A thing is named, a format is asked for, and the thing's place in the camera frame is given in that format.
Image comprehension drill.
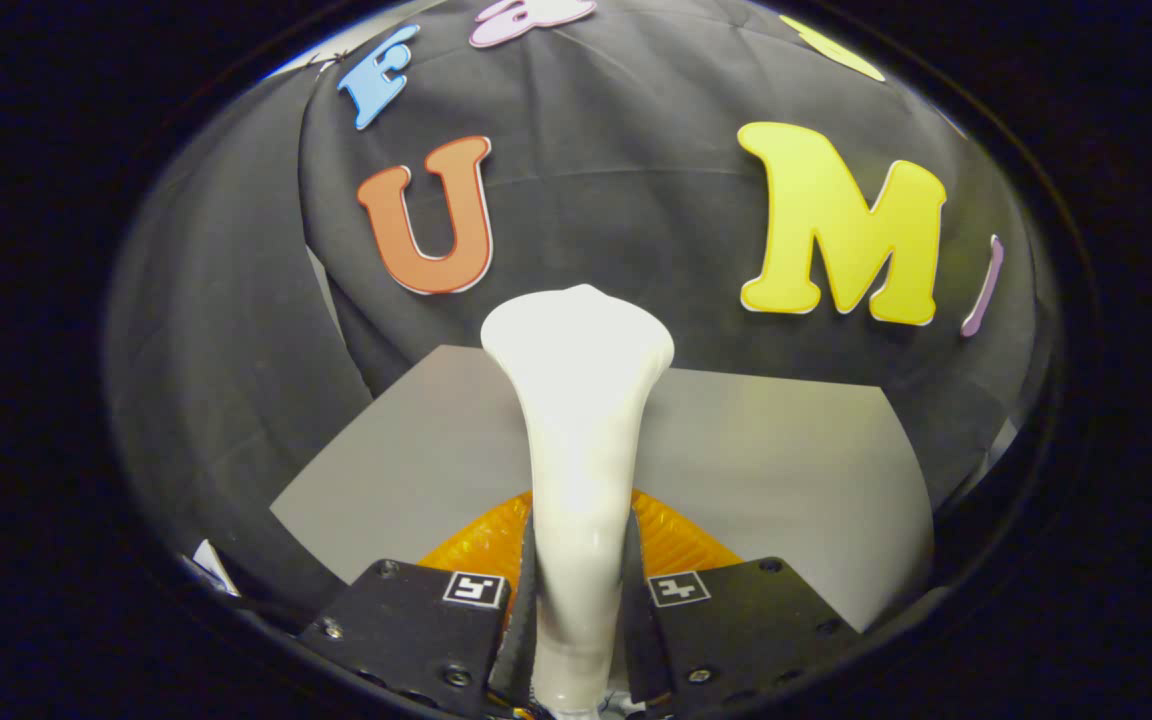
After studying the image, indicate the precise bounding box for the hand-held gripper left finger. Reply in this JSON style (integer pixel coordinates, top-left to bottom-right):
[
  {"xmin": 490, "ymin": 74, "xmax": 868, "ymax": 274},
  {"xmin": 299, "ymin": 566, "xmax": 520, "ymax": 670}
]
[{"xmin": 298, "ymin": 490, "xmax": 538, "ymax": 719}]

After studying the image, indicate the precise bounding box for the white blue-edged sheet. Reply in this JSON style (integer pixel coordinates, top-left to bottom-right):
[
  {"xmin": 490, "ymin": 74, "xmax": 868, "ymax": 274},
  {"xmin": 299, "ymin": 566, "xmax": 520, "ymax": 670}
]
[{"xmin": 192, "ymin": 540, "xmax": 240, "ymax": 598}]

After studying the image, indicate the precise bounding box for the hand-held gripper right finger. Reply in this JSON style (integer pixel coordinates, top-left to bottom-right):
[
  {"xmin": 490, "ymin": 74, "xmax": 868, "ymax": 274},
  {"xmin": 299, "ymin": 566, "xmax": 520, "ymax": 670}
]
[{"xmin": 621, "ymin": 490, "xmax": 862, "ymax": 717}]

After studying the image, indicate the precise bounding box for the white garment steamer head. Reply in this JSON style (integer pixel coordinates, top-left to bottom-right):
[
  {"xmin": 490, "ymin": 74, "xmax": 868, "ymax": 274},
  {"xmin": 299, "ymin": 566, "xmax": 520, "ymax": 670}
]
[{"xmin": 481, "ymin": 284, "xmax": 677, "ymax": 715}]

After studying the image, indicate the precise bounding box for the black backdrop cloth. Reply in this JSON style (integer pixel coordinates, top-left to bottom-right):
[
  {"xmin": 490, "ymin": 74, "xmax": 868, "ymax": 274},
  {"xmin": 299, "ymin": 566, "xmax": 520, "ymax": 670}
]
[{"xmin": 106, "ymin": 0, "xmax": 1052, "ymax": 641}]

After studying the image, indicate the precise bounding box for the grey cabinet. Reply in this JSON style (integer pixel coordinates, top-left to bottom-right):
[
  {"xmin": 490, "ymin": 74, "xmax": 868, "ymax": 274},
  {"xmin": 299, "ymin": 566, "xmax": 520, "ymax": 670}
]
[{"xmin": 269, "ymin": 345, "xmax": 937, "ymax": 633}]

